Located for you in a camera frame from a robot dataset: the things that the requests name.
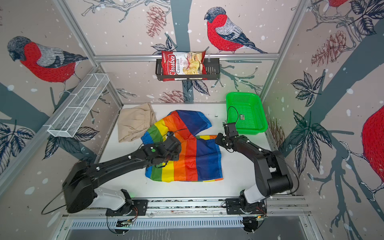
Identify green plastic basket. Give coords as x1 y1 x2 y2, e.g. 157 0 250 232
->
226 92 268 135

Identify rainbow coloured shorts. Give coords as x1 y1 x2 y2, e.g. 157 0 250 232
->
141 110 224 183

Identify beige drawstring shorts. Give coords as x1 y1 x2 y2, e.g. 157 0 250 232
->
118 103 157 143

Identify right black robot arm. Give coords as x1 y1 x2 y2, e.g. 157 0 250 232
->
215 123 294 215

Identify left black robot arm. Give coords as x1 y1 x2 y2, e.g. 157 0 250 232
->
63 136 182 216

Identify red cassava chips bag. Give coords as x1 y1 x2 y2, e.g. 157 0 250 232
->
161 51 207 82

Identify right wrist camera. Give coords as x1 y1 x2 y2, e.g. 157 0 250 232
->
224 123 239 138

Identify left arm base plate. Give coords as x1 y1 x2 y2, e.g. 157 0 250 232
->
106 200 149 217

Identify aluminium mounting rail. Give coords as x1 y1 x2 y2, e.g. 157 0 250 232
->
64 195 312 220

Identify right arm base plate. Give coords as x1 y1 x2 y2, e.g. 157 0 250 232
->
224 198 267 216

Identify black wire wall basket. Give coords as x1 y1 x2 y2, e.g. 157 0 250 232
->
155 58 221 82

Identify white vented cable duct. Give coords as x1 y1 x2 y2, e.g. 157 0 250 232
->
70 217 244 230

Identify white wire mesh shelf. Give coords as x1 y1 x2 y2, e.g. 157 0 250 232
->
44 73 110 138

